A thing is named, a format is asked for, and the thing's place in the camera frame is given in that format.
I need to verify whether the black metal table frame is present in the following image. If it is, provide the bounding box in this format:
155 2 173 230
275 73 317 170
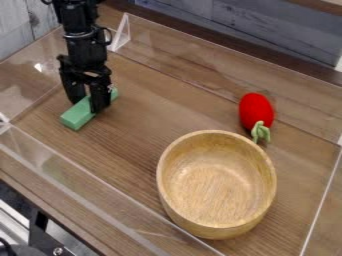
0 202 78 256

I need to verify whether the brown wooden bowl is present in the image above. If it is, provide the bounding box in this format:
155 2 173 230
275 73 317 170
157 130 277 240

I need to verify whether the black cable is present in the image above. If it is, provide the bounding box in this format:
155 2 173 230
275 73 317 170
0 234 19 256

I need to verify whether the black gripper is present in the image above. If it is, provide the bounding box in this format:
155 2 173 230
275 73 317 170
58 29 113 113

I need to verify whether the clear acrylic front wall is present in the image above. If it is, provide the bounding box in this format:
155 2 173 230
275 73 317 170
0 120 225 256

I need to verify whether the red plush strawberry toy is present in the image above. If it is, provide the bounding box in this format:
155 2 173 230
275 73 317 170
239 93 275 142

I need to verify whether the clear acrylic corner bracket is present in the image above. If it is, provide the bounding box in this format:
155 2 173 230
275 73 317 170
107 13 131 52

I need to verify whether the green rectangular block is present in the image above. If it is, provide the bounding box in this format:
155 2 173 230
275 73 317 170
59 87 121 132

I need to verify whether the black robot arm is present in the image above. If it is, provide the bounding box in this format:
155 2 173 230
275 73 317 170
40 0 113 113

